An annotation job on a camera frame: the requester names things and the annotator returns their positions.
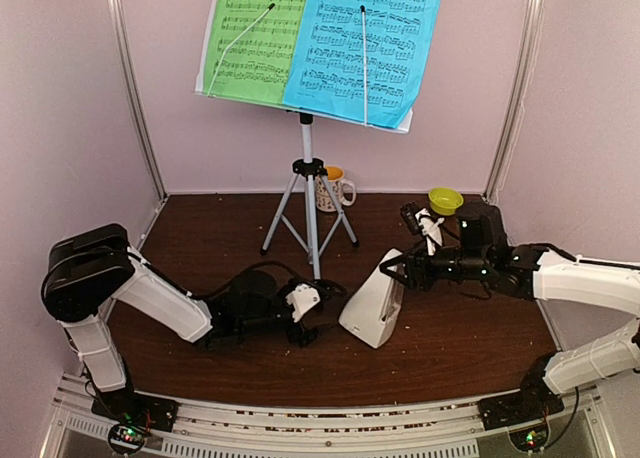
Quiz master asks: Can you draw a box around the white perforated music stand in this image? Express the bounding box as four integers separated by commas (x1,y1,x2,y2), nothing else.
193,0,446,282

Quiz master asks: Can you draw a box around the white metronome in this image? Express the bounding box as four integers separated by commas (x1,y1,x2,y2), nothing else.
339,248,404,349

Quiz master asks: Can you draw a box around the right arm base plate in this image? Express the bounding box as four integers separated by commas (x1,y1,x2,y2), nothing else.
477,390,564,430

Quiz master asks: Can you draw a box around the aluminium front rail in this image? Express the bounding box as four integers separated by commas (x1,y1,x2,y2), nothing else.
49,370,609,458

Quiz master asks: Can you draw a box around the blue sheet music page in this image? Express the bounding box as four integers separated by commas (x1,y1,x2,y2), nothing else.
283,0,441,133

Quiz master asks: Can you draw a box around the green sheet music page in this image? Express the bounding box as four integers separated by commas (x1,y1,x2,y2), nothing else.
195,0,307,108

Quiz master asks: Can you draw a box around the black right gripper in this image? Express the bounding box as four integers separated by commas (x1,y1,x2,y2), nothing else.
379,237,490,292

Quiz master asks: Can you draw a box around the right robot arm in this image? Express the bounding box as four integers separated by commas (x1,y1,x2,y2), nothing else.
379,202,639,420

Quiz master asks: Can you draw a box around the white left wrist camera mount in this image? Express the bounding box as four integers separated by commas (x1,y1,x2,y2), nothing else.
285,284,320,323

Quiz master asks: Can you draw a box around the floral ceramic mug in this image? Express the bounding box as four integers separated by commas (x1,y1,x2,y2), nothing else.
315,166,357,213

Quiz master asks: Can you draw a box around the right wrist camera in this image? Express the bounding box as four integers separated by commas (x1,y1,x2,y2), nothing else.
400,202,444,256

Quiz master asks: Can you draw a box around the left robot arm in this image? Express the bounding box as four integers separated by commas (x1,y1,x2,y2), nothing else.
40,223,346,422

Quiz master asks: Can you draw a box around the small yellow-green bowl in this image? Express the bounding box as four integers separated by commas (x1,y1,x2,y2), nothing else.
428,187,464,216

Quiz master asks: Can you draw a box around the left aluminium frame post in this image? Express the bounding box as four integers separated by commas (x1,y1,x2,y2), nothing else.
107,0,168,201

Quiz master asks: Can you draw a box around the right aluminium frame post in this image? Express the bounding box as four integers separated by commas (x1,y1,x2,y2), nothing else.
483,0,545,204

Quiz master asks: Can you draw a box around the aluminium frame post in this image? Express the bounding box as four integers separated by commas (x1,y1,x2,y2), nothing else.
107,0,168,201
483,0,545,204

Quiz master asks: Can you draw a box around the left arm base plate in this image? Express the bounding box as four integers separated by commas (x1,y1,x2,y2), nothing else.
91,390,179,432

